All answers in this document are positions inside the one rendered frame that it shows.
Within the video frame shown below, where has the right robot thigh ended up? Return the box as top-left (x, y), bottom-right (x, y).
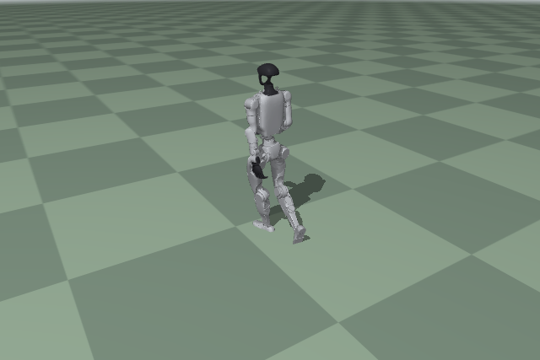
top-left (271, 144), bottom-right (289, 198)

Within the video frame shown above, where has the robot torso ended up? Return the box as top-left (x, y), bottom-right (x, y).
top-left (253, 87), bottom-right (284, 163)

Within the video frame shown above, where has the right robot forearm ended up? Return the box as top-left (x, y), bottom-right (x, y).
top-left (277, 126), bottom-right (290, 134)

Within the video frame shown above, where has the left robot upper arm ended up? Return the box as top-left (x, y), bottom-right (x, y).
top-left (244, 96), bottom-right (260, 135)

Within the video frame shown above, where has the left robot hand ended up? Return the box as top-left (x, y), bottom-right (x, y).
top-left (251, 156), bottom-right (267, 179)

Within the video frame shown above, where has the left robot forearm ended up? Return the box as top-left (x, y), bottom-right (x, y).
top-left (245, 128), bottom-right (260, 163)

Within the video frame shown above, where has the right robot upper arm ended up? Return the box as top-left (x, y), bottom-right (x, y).
top-left (281, 90), bottom-right (292, 127)

